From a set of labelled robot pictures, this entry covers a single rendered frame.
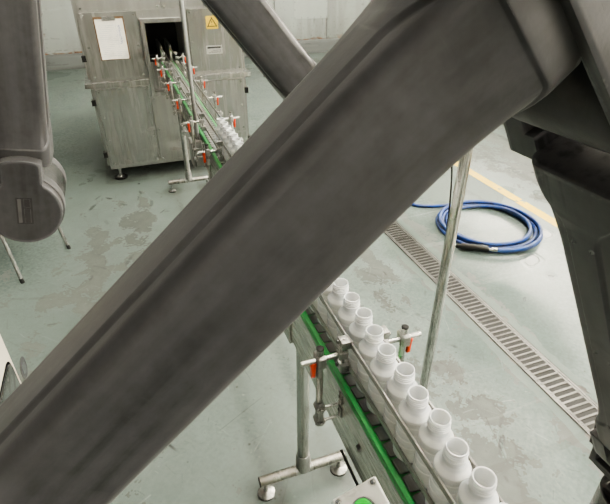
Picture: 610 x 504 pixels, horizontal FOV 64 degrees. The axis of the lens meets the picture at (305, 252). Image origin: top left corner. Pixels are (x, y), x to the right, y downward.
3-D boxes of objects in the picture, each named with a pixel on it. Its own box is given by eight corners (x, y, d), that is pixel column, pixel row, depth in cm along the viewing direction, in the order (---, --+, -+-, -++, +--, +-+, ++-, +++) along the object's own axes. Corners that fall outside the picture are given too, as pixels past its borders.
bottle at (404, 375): (417, 429, 99) (428, 371, 90) (396, 444, 96) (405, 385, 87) (396, 410, 103) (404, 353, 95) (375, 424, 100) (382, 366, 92)
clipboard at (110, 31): (130, 59, 401) (123, 15, 384) (101, 61, 394) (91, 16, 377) (130, 58, 404) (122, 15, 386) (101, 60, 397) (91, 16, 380)
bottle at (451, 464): (423, 487, 88) (436, 428, 80) (457, 493, 88) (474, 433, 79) (425, 520, 83) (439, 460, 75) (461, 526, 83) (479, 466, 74)
